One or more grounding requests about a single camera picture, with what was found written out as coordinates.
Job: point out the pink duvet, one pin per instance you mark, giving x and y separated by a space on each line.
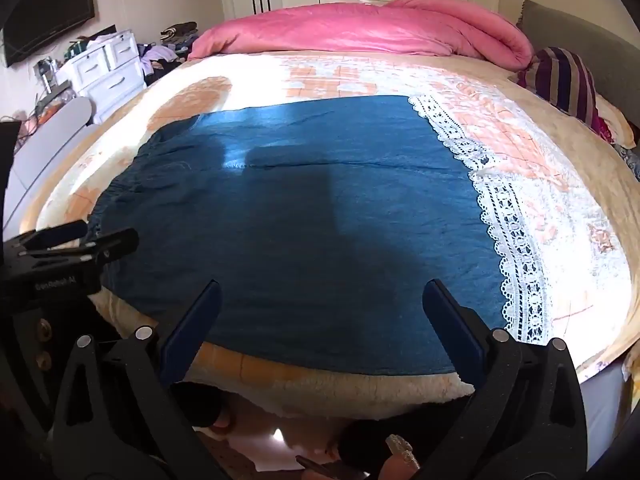
350 30

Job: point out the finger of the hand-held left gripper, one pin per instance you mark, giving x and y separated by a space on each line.
55 237
110 245

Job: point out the white oval table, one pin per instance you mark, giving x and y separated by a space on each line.
55 130

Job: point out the grey headboard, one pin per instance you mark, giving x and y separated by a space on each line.
590 30

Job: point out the black slipper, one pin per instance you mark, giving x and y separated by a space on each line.
200 405
365 445

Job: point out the pile of clothes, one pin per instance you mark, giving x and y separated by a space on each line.
165 55

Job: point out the blue pants with lace trim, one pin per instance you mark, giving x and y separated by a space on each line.
325 235

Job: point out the white drawer cabinet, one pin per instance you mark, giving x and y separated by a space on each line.
110 80

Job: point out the cream pillow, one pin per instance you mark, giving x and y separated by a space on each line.
615 120

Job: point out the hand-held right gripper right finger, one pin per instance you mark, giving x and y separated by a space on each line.
452 330

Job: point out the printed cream blanket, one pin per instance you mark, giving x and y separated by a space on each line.
575 170

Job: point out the black wall television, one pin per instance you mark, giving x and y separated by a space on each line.
50 15

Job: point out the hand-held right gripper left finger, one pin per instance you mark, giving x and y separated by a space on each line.
192 330

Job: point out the purple striped pillow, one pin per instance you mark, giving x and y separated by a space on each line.
565 80

